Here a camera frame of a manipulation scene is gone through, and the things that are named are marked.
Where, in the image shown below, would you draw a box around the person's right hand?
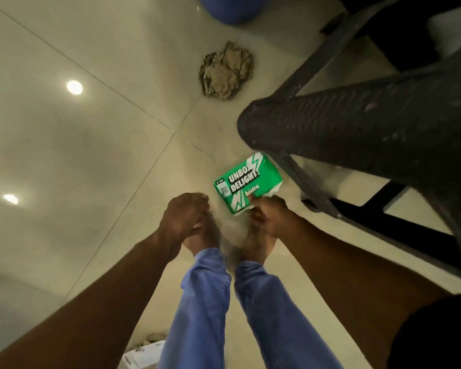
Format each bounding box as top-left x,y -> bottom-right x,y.
247,195 -> 292,242

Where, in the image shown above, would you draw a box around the person's left hand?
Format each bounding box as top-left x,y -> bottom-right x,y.
159,192 -> 211,250

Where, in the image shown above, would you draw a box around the green packet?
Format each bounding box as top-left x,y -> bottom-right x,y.
214,151 -> 283,216

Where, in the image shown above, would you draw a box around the white camlin card package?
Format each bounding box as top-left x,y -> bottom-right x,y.
117,340 -> 166,369

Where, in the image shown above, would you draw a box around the blue plastic bucket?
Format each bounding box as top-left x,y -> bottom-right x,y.
198,0 -> 269,26

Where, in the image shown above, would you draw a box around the person's right forearm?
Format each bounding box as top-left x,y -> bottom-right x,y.
280,218 -> 450,369

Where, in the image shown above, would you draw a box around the person's left foot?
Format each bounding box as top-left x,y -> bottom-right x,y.
182,217 -> 222,258

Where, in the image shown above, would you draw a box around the person's foot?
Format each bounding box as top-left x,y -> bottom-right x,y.
242,226 -> 277,265
182,217 -> 222,258

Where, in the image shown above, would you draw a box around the person's right foot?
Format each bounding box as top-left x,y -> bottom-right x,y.
242,226 -> 277,265

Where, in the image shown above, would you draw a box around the person's light blue trousers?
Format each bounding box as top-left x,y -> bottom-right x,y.
157,248 -> 345,369

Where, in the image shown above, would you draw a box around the person's black shirt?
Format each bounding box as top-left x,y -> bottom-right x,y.
386,294 -> 461,369

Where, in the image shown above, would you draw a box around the black plastic stool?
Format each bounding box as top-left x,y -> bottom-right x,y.
237,0 -> 461,285

